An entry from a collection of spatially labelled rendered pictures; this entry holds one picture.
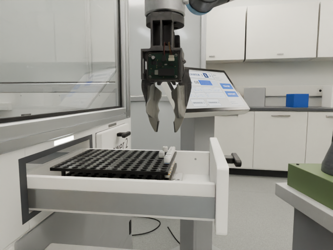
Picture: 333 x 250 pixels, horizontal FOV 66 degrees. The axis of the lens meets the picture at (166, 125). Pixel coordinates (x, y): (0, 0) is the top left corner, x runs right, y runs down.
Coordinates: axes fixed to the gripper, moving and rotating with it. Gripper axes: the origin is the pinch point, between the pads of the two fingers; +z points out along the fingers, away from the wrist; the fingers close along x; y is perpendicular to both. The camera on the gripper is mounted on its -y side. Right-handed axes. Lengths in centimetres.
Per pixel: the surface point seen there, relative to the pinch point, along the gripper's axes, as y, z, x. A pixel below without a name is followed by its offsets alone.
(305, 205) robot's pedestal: -18.2, 22.7, 34.7
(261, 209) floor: -186, 98, 64
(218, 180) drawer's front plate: 13.2, 6.8, 9.6
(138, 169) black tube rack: 6.9, 7.5, -4.2
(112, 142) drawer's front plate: -26.9, 8.9, -21.1
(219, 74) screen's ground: -110, -19, 18
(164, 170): 6.2, 7.7, 0.4
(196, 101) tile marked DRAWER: -78, -3, 5
